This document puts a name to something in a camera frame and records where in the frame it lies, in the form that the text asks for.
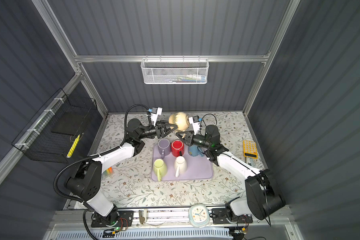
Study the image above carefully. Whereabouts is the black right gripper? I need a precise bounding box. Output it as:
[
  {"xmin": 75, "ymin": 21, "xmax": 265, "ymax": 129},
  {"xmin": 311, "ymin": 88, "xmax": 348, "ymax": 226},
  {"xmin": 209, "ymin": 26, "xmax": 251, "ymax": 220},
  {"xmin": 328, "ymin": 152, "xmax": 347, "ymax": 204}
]
[{"xmin": 177, "ymin": 130, "xmax": 212, "ymax": 151}]

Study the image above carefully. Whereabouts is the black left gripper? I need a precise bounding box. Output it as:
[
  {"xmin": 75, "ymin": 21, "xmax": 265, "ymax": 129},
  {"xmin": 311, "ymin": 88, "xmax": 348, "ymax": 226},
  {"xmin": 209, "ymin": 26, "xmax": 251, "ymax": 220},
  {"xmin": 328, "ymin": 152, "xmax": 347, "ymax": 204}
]
[{"xmin": 137, "ymin": 120, "xmax": 177, "ymax": 142}]

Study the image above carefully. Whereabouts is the beige speckled mug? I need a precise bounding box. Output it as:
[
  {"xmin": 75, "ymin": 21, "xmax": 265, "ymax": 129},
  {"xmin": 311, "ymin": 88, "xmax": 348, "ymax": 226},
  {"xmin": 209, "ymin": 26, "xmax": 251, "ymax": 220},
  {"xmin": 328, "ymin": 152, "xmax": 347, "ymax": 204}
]
[{"xmin": 169, "ymin": 112, "xmax": 190, "ymax": 132}]

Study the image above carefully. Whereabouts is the light green mug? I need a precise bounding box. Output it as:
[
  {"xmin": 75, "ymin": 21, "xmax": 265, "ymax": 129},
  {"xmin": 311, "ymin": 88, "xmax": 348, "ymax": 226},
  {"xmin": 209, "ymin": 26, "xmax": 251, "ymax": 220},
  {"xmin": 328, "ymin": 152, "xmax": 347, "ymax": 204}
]
[{"xmin": 153, "ymin": 159, "xmax": 168, "ymax": 182}]

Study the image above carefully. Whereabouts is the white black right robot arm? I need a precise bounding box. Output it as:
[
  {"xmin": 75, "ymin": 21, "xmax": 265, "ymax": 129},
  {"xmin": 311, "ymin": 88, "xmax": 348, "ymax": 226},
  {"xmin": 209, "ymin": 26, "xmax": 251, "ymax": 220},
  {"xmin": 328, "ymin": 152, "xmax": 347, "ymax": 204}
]
[{"xmin": 176, "ymin": 125, "xmax": 286, "ymax": 220}]

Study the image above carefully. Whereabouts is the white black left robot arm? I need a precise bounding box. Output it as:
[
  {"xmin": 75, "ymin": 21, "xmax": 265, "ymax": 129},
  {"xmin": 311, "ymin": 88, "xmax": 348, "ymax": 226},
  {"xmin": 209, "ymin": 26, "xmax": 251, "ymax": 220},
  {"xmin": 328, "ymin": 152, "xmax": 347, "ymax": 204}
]
[{"xmin": 53, "ymin": 105, "xmax": 178, "ymax": 227}]

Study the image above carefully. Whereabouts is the red mug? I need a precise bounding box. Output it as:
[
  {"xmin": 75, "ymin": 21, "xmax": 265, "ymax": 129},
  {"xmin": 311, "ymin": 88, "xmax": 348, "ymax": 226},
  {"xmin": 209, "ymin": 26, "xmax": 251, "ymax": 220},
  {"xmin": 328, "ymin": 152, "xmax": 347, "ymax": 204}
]
[{"xmin": 171, "ymin": 140, "xmax": 185, "ymax": 158}]

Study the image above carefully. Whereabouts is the blue polka dot mug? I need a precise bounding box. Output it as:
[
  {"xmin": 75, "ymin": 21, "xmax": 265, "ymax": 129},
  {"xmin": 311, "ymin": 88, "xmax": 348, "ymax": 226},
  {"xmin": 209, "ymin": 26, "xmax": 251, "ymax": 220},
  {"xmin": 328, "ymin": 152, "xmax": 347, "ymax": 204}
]
[{"xmin": 188, "ymin": 145, "xmax": 205, "ymax": 157}]

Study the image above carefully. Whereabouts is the purple mug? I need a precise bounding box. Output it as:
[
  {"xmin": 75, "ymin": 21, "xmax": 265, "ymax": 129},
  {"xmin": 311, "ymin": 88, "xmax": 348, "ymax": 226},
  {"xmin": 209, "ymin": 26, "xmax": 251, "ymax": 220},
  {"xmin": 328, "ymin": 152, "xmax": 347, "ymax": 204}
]
[{"xmin": 158, "ymin": 139, "xmax": 171, "ymax": 159}]

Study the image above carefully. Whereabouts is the white mug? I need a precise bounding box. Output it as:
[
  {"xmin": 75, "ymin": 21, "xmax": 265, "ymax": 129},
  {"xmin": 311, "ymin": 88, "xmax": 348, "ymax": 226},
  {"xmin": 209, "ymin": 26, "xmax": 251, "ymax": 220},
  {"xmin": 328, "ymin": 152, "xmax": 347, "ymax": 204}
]
[{"xmin": 174, "ymin": 156, "xmax": 188, "ymax": 178}]

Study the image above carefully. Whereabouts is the lavender plastic tray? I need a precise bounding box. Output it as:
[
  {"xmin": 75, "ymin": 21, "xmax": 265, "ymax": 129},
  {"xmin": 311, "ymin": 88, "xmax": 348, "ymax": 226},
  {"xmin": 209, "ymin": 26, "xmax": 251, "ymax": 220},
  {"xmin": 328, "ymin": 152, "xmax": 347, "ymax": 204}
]
[{"xmin": 151, "ymin": 145, "xmax": 214, "ymax": 182}]

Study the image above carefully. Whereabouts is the yellow calculator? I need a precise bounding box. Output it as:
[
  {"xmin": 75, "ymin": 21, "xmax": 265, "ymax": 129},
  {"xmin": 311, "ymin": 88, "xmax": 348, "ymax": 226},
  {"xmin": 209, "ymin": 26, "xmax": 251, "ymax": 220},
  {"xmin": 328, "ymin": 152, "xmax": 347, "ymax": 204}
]
[{"xmin": 243, "ymin": 140, "xmax": 259, "ymax": 159}]

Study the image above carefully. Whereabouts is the colourful marker pack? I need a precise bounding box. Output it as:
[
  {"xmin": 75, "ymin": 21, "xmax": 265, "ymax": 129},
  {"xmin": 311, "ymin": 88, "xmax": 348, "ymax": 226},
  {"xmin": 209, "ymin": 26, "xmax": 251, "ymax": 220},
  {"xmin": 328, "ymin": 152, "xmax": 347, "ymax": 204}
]
[{"xmin": 104, "ymin": 167, "xmax": 114, "ymax": 177}]

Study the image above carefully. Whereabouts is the small white clock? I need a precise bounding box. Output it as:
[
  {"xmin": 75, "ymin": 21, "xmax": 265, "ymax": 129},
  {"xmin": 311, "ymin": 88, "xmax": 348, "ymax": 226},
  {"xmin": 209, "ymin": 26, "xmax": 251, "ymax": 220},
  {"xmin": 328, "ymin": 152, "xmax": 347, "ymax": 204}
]
[{"xmin": 189, "ymin": 204, "xmax": 210, "ymax": 228}]

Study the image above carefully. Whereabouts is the yellow marker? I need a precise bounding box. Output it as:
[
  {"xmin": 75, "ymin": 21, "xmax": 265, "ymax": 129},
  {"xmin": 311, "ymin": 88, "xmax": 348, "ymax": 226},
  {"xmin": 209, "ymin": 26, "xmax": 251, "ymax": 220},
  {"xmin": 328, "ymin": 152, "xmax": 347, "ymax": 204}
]
[{"xmin": 67, "ymin": 135, "xmax": 81, "ymax": 159}]

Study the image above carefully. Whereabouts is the white wire basket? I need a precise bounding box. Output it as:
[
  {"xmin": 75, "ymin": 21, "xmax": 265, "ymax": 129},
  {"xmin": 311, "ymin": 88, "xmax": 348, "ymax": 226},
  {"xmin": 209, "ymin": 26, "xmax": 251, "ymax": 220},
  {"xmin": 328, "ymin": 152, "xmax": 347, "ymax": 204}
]
[{"xmin": 141, "ymin": 57, "xmax": 210, "ymax": 85}]

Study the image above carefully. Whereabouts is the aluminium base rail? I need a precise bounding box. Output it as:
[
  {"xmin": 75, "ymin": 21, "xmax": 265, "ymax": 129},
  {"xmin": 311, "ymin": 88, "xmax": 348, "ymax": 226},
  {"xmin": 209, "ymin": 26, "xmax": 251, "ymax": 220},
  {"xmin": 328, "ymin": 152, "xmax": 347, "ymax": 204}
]
[{"xmin": 48, "ymin": 206, "xmax": 296, "ymax": 231}]

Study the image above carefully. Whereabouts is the black wire basket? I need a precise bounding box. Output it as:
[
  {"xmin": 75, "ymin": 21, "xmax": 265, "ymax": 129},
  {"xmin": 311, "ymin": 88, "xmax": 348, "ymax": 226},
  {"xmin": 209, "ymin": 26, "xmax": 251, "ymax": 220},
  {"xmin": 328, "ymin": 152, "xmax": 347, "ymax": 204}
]
[{"xmin": 12, "ymin": 91, "xmax": 98, "ymax": 163}]

